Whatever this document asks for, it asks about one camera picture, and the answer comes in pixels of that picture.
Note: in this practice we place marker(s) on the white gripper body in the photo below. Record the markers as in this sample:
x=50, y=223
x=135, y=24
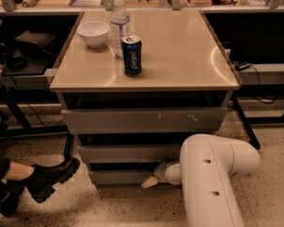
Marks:
x=160, y=173

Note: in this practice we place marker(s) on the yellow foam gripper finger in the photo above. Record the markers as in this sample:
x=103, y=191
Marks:
x=149, y=182

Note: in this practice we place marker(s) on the grey bottom drawer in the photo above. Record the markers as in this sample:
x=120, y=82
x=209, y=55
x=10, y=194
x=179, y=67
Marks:
x=118, y=176

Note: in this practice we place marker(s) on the grey drawer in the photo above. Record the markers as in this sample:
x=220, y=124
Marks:
x=129, y=153
x=103, y=121
x=118, y=176

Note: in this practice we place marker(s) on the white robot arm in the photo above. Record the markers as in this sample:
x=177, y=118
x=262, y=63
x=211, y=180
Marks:
x=204, y=169

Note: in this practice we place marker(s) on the grey middle drawer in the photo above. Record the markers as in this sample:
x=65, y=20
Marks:
x=129, y=153

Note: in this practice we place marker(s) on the grey top drawer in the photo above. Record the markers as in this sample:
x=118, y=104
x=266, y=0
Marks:
x=103, y=121

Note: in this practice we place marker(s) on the grey three-drawer cabinet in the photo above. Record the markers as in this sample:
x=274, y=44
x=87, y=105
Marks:
x=182, y=67

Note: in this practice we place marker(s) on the black desk leg right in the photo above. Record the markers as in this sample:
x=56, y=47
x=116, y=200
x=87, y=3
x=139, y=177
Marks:
x=252, y=137

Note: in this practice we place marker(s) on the black boot upper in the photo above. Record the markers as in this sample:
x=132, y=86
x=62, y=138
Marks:
x=40, y=183

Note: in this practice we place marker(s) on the black boot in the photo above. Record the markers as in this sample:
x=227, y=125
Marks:
x=10, y=202
x=40, y=183

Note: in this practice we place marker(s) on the black adapter on shelf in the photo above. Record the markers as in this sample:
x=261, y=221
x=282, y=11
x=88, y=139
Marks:
x=240, y=66

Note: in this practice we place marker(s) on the blue pepsi can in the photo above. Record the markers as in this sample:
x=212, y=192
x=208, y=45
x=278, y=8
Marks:
x=131, y=49

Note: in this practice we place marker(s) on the black boot lower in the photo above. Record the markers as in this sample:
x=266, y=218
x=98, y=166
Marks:
x=10, y=202

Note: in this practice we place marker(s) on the white ceramic bowl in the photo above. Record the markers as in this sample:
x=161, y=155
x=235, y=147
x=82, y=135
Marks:
x=94, y=33

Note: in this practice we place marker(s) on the clear plastic water bottle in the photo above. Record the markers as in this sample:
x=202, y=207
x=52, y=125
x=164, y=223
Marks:
x=120, y=26

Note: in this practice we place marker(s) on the black headphones on shelf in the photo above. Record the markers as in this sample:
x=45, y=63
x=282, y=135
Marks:
x=17, y=63

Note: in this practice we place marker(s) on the dark box on shelf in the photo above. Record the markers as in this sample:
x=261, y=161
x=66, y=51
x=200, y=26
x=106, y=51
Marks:
x=35, y=45

